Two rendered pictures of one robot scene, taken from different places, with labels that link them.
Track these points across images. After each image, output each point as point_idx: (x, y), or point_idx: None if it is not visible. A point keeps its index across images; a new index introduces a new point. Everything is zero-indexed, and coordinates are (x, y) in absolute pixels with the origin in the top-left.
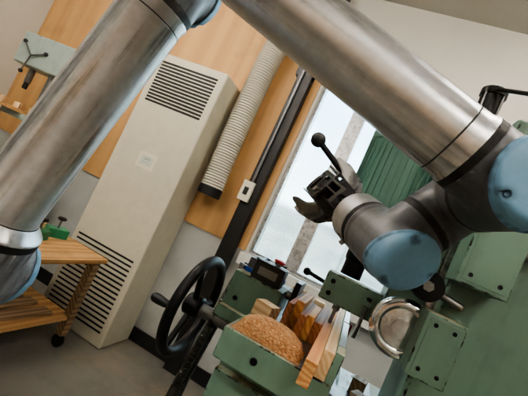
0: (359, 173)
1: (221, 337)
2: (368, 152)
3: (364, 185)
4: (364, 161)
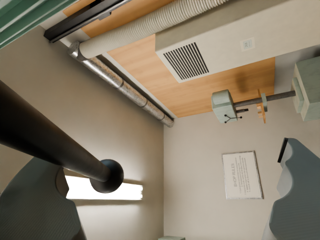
0: (38, 23)
1: None
2: (1, 48)
3: (13, 1)
4: (14, 37)
